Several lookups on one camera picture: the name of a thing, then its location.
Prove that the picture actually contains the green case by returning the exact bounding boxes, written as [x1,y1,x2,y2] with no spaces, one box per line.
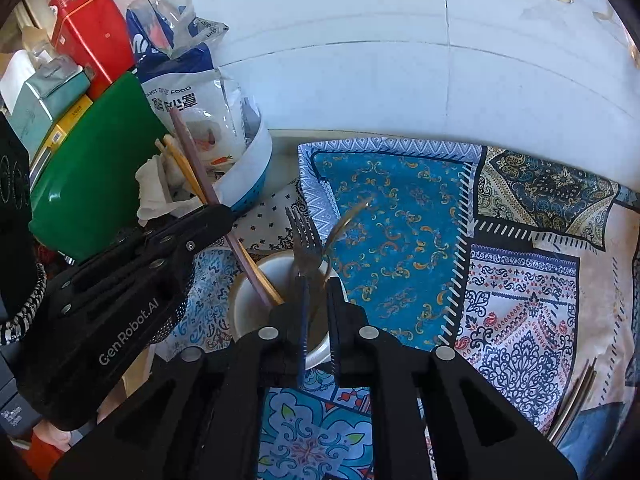
[29,71,173,263]

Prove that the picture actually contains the patterned tablecloth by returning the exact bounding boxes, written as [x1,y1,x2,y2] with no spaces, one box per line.
[150,137,640,480]

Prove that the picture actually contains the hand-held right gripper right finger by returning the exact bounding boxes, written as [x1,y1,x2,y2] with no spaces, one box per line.
[325,277,578,480]

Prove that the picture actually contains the white blue food bag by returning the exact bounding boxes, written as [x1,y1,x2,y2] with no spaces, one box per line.
[125,0,261,181]

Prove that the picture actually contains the crumpled tissue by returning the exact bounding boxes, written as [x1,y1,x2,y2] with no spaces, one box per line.
[135,155,208,221]

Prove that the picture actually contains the metal chopstick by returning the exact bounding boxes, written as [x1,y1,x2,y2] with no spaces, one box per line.
[555,362,599,442]
[547,357,593,443]

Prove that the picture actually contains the yellow chopstick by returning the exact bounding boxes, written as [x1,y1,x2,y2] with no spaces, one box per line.
[163,135,285,307]

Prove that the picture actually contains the yellow flat box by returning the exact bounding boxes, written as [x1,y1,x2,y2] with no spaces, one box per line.
[30,94,96,161]

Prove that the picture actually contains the white cup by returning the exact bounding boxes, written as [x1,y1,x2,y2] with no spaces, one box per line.
[227,252,346,368]

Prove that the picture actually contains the red tin box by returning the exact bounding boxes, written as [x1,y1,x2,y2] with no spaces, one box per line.
[50,0,138,100]

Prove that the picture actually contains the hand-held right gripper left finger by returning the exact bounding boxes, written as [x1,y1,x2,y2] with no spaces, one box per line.
[50,275,311,480]

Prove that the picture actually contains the braided cord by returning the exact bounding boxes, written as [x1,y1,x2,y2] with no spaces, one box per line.
[0,262,48,346]

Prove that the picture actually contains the person's left hand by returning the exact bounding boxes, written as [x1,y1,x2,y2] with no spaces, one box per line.
[32,420,71,453]

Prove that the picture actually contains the thin wooden stick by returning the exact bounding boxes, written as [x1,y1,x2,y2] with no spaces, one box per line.
[154,139,201,201]

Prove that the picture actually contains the purple chopstick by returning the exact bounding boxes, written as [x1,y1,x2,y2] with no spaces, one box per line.
[169,106,273,307]

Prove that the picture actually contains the white blue bowl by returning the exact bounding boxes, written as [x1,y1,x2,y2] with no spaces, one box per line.
[220,125,273,213]

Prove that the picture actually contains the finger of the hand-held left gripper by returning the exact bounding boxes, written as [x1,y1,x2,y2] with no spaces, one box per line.
[54,206,236,322]
[119,204,223,249]

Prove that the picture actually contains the dark metal fork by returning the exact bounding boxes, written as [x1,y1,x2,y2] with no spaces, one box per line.
[285,206,326,286]

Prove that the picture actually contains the teal tissue box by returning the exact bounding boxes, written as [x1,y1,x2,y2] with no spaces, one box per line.
[0,50,93,151]

